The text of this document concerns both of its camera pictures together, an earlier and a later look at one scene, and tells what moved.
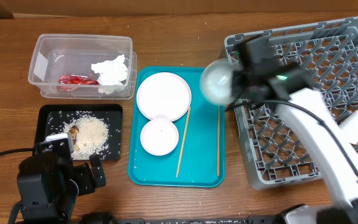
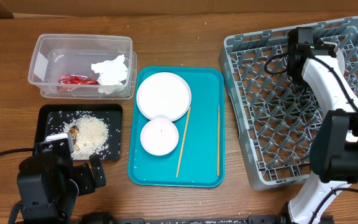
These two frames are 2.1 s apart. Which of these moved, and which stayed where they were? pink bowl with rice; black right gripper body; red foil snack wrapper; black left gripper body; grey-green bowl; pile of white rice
Moved: black right gripper body; grey-green bowl
Stayed: pink bowl with rice; red foil snack wrapper; pile of white rice; black left gripper body
